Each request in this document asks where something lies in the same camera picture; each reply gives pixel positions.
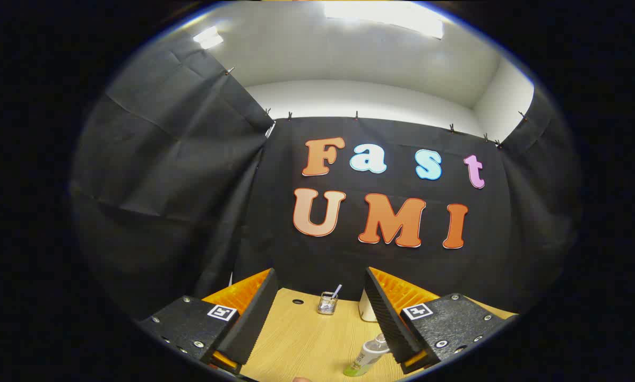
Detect large ceiling light panel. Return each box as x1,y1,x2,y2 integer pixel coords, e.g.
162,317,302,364
323,0,445,40

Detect white toaster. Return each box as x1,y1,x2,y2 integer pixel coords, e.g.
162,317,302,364
358,291,380,323

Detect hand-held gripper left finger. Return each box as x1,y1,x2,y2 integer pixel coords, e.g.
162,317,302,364
137,268,280,375

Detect metal wire utensil holder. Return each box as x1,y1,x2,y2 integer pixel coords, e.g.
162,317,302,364
317,292,339,316

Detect small ceiling light panel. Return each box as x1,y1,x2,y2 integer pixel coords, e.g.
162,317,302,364
193,27,224,50

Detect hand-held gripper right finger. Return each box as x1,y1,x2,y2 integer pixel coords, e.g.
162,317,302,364
364,267,517,375

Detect clear juice bottle white label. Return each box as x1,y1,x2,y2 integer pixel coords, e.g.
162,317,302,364
343,333,392,377

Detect wooden table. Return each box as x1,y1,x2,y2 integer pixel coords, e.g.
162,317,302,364
238,286,517,381

